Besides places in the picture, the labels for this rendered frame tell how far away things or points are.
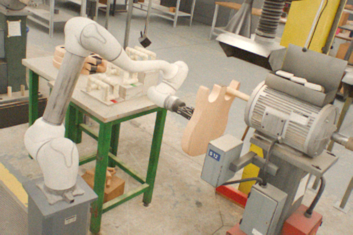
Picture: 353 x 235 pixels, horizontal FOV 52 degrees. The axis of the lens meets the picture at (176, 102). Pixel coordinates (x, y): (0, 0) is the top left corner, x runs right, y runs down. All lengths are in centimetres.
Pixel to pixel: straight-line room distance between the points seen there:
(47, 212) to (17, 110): 220
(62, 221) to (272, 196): 100
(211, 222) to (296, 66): 157
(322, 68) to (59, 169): 130
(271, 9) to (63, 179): 127
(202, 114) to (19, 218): 161
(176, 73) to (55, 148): 77
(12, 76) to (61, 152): 224
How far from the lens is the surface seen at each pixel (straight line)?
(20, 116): 393
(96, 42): 165
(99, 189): 241
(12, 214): 287
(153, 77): 248
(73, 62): 181
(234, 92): 190
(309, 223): 194
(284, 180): 180
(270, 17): 182
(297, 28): 268
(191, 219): 293
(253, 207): 182
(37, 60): 306
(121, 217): 284
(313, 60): 179
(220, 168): 164
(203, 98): 170
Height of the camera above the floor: 189
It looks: 23 degrees down
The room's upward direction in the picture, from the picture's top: 10 degrees clockwise
